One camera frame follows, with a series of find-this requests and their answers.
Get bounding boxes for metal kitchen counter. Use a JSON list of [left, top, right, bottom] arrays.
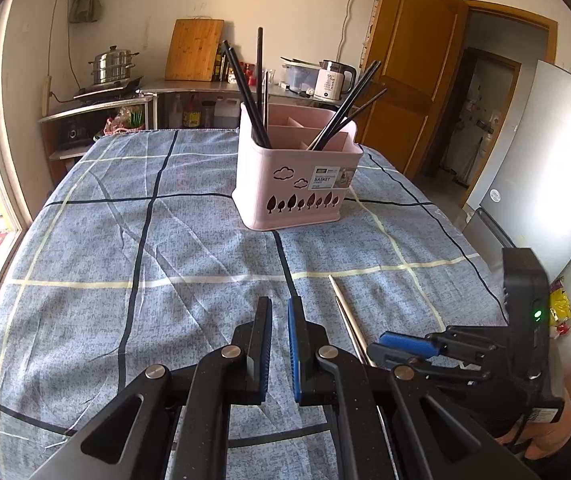
[[139, 77, 366, 131]]

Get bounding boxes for person's right hand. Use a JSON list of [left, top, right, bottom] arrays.
[[495, 402, 571, 466]]

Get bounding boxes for white plastic jug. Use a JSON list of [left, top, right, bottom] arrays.
[[214, 97, 241, 128]]

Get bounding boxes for blue checked blanket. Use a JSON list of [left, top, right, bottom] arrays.
[[0, 127, 513, 480]]

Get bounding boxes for yellow snack packet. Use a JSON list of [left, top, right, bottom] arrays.
[[550, 287, 571, 326]]

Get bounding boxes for gas stove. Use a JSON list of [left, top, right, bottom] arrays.
[[72, 76, 144, 101]]

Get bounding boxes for black kitchen appliance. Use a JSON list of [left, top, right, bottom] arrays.
[[58, 120, 91, 148]]

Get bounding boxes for wooden door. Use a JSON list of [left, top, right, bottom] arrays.
[[360, 0, 469, 176]]

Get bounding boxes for steel steamer pot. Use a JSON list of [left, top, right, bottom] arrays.
[[88, 45, 140, 85]]

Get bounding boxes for water filter pitcher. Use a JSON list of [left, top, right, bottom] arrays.
[[280, 57, 322, 93]]

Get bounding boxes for metal stove shelf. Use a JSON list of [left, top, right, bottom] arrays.
[[38, 95, 156, 161]]

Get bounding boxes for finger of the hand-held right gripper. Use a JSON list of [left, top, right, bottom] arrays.
[[380, 327, 499, 361], [368, 342, 493, 386]]

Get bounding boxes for pink plastic chopstick basket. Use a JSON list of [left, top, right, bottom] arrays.
[[231, 102, 365, 232]]

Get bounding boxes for wooden cutting board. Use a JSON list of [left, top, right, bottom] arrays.
[[164, 19, 225, 82]]

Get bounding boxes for wooden door frame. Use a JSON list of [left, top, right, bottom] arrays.
[[418, 0, 559, 196]]

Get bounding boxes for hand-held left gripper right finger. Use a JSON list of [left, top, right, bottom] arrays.
[[288, 297, 541, 480]]

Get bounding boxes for metal chopstick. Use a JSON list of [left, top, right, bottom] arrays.
[[334, 296, 367, 363], [328, 274, 376, 367]]

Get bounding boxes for black chopstick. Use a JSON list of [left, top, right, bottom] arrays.
[[228, 47, 272, 149], [307, 60, 382, 152], [313, 67, 379, 151], [222, 40, 268, 148], [321, 88, 389, 144], [258, 28, 267, 128]]

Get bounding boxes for white electric kettle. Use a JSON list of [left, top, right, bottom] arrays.
[[313, 59, 357, 103]]

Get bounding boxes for silver refrigerator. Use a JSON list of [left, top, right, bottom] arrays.
[[463, 59, 571, 281]]

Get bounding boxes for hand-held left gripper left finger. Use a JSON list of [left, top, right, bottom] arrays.
[[30, 296, 273, 480]]

